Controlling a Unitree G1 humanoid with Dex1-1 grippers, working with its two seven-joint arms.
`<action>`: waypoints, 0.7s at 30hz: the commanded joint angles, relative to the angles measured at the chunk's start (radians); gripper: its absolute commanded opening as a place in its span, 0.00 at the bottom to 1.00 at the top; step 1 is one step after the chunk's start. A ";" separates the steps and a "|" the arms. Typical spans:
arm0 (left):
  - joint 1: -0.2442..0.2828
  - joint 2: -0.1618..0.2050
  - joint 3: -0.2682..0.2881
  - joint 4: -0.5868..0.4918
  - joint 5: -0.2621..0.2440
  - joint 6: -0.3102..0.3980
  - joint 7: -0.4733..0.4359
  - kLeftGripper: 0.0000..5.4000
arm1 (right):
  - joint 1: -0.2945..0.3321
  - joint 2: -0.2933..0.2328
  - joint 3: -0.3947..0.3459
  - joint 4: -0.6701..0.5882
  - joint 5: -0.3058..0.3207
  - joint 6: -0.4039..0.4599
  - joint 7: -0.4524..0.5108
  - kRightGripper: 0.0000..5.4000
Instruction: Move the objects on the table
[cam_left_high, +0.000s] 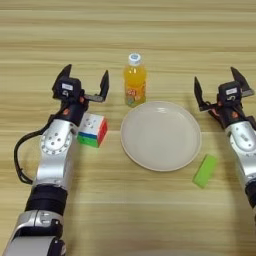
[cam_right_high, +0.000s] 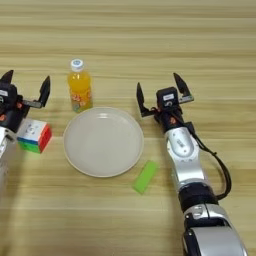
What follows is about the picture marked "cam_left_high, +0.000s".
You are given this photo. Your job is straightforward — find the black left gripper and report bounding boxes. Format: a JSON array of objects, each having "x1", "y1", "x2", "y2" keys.
[{"x1": 49, "y1": 64, "x2": 110, "y2": 128}]

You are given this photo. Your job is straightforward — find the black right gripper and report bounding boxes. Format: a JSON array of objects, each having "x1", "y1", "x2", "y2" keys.
[{"x1": 194, "y1": 66, "x2": 256, "y2": 130}]

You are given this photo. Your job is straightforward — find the orange juice bottle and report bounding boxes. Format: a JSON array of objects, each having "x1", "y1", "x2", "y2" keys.
[{"x1": 123, "y1": 52, "x2": 148, "y2": 108}]

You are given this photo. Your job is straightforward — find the multicoloured puzzle cube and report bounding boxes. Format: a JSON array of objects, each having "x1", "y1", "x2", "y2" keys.
[{"x1": 77, "y1": 112, "x2": 110, "y2": 149}]

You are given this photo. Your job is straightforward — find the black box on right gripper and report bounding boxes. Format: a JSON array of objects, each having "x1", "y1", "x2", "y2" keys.
[{"x1": 217, "y1": 80, "x2": 244, "y2": 104}]

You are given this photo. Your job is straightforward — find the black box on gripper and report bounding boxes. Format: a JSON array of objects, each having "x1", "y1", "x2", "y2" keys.
[
  {"x1": 217, "y1": 80, "x2": 244, "y2": 104},
  {"x1": 52, "y1": 77, "x2": 83, "y2": 102}
]

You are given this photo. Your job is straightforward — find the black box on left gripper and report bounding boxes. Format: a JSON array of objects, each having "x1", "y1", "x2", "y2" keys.
[{"x1": 52, "y1": 77, "x2": 83, "y2": 102}]

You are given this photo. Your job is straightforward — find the beige round plate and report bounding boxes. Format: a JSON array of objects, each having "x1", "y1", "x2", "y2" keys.
[{"x1": 120, "y1": 100, "x2": 203, "y2": 173}]

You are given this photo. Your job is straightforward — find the green rectangular block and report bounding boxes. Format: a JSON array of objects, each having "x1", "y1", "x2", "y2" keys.
[{"x1": 192, "y1": 153, "x2": 219, "y2": 190}]

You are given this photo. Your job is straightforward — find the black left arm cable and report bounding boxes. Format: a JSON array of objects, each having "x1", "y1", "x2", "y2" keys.
[{"x1": 13, "y1": 119, "x2": 56, "y2": 186}]

